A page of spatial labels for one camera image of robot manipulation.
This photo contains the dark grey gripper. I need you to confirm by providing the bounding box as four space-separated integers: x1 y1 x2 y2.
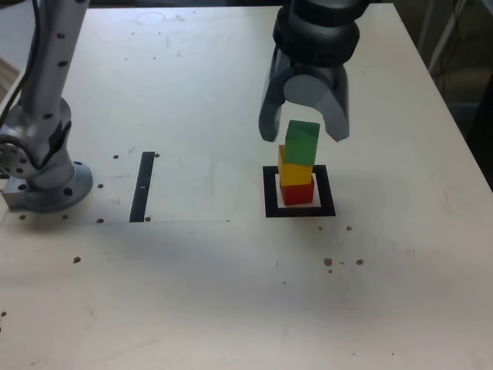
258 44 351 144

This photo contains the green cube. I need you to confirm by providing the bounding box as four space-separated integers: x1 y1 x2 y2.
284 119 321 167

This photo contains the yellow cube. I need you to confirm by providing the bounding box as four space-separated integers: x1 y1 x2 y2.
277 145 314 187

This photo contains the red cube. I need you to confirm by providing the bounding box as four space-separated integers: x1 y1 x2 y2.
279 176 316 207

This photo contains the black tape square outline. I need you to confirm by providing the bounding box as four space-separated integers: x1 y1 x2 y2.
262 164 337 219

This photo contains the black tape strip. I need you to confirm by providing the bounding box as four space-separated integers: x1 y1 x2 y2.
129 151 156 224

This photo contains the black cable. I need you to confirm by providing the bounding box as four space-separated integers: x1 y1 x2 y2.
0 0 42 123

